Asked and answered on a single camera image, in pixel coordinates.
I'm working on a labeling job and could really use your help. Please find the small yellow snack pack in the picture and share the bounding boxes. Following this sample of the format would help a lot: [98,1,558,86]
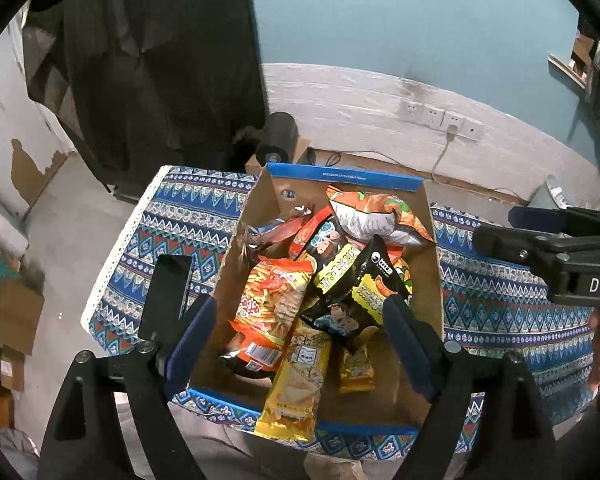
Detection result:
[338,344,376,394]

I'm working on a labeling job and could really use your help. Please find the black yellow chips bag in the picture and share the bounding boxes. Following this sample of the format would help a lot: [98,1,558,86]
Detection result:
[300,235,405,351]
[299,214,361,308]

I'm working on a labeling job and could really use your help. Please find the orange fries snack bag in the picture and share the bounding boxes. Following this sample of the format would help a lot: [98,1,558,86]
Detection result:
[230,257,315,348]

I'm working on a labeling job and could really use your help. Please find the long yellow biscuit pack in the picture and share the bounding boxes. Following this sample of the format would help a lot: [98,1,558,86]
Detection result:
[253,318,332,442]

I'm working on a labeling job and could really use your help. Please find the red shrimp chips bag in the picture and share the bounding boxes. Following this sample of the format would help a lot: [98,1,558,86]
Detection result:
[288,205,332,259]

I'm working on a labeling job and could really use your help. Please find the orange green rice cracker bag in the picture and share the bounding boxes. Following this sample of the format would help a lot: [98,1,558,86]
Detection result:
[326,185,434,247]

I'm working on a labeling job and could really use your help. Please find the orange black octopus snack bag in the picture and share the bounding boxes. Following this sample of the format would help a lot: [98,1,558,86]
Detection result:
[219,332,283,379]

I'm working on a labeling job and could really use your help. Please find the light blue trash bin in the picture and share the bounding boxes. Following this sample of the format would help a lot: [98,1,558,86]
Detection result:
[529,174,577,209]

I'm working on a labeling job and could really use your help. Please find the patterned blue tablecloth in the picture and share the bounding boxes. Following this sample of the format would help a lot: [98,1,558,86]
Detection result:
[81,162,593,460]

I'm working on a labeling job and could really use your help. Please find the blue cardboard box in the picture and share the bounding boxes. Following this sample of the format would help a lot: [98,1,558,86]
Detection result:
[185,160,447,437]

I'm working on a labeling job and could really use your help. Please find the wooden window sill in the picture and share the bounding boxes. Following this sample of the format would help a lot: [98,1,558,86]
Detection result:
[547,54,586,90]

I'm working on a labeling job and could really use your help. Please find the cardboard pieces on floor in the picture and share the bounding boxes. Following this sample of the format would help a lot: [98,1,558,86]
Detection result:
[0,209,46,430]

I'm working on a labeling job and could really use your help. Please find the black speaker on box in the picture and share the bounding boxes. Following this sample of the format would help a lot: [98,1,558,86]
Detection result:
[232,112,299,160]

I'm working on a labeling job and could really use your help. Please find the black curtain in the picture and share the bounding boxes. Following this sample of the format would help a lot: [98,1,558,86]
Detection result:
[22,0,268,192]

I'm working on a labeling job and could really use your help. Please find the grey power cable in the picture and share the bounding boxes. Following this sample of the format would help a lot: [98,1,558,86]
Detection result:
[429,129,460,187]

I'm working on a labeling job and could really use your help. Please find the white wall socket strip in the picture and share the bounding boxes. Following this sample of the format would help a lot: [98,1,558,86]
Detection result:
[398,101,484,142]

